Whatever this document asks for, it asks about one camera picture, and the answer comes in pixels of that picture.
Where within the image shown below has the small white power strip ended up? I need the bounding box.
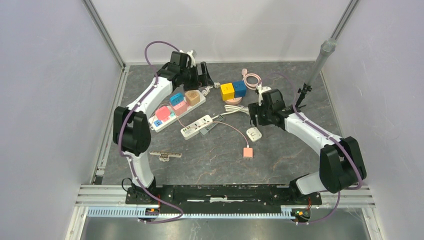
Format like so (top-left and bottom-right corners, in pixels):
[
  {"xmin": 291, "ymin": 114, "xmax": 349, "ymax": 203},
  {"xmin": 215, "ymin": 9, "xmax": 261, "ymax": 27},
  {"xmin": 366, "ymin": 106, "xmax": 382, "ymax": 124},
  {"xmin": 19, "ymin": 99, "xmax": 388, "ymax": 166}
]
[{"xmin": 180, "ymin": 114, "xmax": 213, "ymax": 140}]

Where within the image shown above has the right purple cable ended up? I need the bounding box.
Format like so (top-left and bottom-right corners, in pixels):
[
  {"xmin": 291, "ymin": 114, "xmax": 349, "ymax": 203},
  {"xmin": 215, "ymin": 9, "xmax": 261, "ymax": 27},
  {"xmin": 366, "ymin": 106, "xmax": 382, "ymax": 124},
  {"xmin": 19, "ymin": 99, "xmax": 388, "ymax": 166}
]
[{"xmin": 271, "ymin": 72, "xmax": 364, "ymax": 226}]

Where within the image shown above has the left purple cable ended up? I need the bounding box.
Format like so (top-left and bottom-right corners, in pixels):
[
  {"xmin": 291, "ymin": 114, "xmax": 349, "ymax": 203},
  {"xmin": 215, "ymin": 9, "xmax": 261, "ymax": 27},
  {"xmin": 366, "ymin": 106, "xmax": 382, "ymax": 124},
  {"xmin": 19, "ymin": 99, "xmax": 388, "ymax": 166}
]
[{"xmin": 117, "ymin": 40, "xmax": 185, "ymax": 225}]

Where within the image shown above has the pink square plug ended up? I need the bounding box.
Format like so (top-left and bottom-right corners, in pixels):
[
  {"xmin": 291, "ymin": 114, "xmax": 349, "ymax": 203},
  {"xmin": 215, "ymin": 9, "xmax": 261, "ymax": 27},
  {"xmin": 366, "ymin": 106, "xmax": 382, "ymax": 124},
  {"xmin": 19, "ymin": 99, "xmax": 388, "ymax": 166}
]
[{"xmin": 172, "ymin": 100, "xmax": 189, "ymax": 116}]

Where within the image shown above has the white square plug adapter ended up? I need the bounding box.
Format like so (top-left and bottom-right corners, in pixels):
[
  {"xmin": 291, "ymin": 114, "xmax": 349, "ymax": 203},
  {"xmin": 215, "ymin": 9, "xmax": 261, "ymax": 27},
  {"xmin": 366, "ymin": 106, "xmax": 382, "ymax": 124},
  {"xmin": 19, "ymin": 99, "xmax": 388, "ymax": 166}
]
[{"xmin": 246, "ymin": 127, "xmax": 263, "ymax": 142}]

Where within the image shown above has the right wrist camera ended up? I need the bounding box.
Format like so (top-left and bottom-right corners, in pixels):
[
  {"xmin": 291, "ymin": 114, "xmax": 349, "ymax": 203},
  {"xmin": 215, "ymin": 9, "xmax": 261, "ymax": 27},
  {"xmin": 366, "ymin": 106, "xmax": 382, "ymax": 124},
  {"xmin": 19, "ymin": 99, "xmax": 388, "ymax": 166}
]
[{"xmin": 256, "ymin": 84, "xmax": 272, "ymax": 106}]

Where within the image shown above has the thin pink charger cable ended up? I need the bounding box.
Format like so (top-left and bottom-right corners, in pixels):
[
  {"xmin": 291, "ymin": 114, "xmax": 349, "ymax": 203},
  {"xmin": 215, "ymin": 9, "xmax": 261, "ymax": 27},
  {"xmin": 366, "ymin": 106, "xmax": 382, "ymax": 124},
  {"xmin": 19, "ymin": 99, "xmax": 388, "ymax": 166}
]
[{"xmin": 158, "ymin": 103, "xmax": 250, "ymax": 149}]

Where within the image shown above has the purple cable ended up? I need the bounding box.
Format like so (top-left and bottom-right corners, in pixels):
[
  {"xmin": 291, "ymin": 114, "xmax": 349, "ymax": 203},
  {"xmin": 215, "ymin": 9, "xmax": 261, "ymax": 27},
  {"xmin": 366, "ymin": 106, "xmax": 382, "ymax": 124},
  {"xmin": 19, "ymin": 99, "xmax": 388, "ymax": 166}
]
[
  {"xmin": 117, "ymin": 40, "xmax": 185, "ymax": 225},
  {"xmin": 271, "ymin": 72, "xmax": 364, "ymax": 226}
]

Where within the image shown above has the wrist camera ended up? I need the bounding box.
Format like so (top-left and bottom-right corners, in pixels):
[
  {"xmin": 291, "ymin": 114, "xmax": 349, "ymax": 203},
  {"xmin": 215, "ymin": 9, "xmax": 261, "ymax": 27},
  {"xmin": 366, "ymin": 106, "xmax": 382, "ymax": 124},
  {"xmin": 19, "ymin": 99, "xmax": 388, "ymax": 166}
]
[
  {"xmin": 256, "ymin": 84, "xmax": 272, "ymax": 106},
  {"xmin": 186, "ymin": 49, "xmax": 197, "ymax": 67}
]

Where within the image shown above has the white bundled cable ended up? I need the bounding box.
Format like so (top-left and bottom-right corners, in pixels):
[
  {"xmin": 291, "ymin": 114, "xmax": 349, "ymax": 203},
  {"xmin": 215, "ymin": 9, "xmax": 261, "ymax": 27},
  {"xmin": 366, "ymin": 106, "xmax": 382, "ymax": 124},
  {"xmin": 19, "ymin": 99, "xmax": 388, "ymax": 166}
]
[{"xmin": 218, "ymin": 104, "xmax": 253, "ymax": 117}]

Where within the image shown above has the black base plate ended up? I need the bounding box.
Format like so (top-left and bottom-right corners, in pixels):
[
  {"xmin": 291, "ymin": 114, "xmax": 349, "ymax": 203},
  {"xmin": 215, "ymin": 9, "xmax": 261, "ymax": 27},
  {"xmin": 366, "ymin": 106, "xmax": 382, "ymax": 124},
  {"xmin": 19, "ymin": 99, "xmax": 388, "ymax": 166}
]
[{"xmin": 125, "ymin": 184, "xmax": 322, "ymax": 214}]

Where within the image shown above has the long white power strip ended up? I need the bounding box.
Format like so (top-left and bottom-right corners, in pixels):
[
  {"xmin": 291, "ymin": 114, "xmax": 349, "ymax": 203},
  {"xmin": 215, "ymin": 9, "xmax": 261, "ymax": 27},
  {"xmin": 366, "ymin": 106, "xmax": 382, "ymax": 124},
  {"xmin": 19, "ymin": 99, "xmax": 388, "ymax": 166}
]
[{"xmin": 149, "ymin": 90, "xmax": 206, "ymax": 133}]

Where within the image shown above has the blue cube socket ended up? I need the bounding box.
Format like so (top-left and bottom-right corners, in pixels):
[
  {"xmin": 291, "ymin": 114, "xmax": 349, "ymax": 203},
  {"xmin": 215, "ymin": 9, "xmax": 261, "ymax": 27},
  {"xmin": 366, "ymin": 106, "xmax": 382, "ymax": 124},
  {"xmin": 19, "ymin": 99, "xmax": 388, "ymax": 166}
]
[{"xmin": 232, "ymin": 80, "xmax": 247, "ymax": 98}]

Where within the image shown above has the tan wooden cube plug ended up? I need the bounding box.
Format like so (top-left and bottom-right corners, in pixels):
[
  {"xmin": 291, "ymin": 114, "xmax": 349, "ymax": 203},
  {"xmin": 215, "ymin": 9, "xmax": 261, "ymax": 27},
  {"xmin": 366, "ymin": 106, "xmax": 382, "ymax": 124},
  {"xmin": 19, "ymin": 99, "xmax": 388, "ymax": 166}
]
[{"xmin": 184, "ymin": 90, "xmax": 201, "ymax": 107}]

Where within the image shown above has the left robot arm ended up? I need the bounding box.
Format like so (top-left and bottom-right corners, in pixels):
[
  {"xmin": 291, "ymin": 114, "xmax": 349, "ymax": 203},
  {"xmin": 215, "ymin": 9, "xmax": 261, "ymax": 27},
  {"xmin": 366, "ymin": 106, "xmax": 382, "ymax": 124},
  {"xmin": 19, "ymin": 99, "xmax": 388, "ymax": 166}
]
[{"xmin": 112, "ymin": 50, "xmax": 214, "ymax": 204}]

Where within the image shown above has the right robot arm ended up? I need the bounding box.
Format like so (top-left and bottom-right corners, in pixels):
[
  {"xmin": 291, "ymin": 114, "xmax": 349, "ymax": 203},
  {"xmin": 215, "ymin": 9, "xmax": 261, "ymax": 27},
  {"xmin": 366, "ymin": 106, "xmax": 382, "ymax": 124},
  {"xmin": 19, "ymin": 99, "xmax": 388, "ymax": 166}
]
[{"xmin": 248, "ymin": 86, "xmax": 367, "ymax": 204}]

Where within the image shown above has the small pink charger plug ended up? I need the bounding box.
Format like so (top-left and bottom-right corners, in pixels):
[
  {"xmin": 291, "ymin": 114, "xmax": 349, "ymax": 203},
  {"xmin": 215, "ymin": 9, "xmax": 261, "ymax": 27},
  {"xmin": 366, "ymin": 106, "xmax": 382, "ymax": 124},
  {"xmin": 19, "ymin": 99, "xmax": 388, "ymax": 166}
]
[{"xmin": 242, "ymin": 147, "xmax": 254, "ymax": 159}]

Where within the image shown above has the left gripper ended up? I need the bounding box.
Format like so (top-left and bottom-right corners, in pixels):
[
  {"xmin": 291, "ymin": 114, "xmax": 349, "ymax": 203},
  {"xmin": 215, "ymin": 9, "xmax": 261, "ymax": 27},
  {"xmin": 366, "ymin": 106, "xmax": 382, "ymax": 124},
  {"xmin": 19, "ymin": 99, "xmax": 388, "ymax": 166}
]
[{"xmin": 180, "ymin": 62, "xmax": 214, "ymax": 92}]

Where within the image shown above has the pink round socket base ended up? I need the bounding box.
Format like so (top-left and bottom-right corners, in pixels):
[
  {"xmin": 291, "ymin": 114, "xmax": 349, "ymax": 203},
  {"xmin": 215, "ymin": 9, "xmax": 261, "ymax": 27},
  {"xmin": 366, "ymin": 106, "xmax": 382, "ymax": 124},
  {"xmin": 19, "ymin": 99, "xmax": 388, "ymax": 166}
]
[{"xmin": 225, "ymin": 97, "xmax": 243, "ymax": 106}]

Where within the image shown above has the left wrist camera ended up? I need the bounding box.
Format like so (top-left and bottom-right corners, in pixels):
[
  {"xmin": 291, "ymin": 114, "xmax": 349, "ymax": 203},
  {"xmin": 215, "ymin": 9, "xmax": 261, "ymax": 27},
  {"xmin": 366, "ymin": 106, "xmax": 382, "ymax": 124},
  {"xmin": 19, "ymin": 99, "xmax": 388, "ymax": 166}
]
[{"xmin": 186, "ymin": 49, "xmax": 197, "ymax": 67}]

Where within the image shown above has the blue plug adapter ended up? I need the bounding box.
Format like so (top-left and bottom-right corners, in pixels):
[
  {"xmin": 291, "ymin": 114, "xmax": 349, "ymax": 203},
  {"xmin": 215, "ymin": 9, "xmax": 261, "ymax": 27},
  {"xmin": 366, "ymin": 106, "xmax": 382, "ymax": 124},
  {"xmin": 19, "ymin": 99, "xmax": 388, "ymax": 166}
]
[{"xmin": 169, "ymin": 92, "xmax": 184, "ymax": 107}]

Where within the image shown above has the yellow cube socket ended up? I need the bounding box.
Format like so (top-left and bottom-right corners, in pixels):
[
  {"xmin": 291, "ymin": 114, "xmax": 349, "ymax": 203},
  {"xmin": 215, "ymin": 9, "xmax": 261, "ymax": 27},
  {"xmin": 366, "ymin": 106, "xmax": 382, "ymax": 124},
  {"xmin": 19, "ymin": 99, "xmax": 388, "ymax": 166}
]
[{"xmin": 220, "ymin": 82, "xmax": 235, "ymax": 101}]

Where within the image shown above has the white cable duct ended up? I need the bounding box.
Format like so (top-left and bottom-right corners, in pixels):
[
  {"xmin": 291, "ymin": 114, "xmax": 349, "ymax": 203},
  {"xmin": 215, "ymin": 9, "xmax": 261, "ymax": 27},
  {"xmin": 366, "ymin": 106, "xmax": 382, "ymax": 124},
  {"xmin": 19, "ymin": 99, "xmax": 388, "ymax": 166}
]
[{"xmin": 86, "ymin": 206, "xmax": 309, "ymax": 220}]

